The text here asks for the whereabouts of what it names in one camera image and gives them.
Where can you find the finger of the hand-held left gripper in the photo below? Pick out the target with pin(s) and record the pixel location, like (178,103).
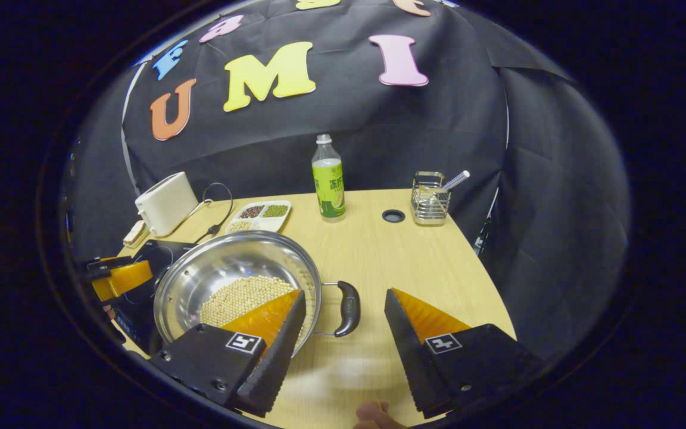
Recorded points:
(122,279)

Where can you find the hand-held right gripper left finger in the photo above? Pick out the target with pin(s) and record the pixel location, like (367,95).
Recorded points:
(277,357)

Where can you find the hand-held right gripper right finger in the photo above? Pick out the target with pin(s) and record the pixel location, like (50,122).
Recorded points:
(408,351)

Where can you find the black induction cooktop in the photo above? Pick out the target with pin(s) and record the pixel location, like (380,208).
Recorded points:
(140,313)

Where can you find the stainless steel pot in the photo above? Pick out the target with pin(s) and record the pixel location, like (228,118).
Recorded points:
(224,262)

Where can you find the white rectangular plate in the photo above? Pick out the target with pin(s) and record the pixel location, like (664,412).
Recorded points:
(134,242)

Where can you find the white bread sandwich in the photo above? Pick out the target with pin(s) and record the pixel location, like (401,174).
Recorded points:
(136,231)

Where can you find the pile of soybeans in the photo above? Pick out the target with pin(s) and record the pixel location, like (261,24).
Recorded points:
(248,295)

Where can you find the white toaster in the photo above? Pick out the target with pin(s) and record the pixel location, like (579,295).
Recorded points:
(167,202)

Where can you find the black table grommet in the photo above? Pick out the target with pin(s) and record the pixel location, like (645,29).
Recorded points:
(393,215)

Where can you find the white divided bean dish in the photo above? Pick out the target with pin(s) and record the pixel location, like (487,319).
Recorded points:
(259,217)

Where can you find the green label plastic bottle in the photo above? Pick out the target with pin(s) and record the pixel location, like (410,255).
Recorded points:
(328,185)

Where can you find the black backdrop cloth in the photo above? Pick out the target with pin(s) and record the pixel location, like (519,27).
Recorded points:
(438,119)

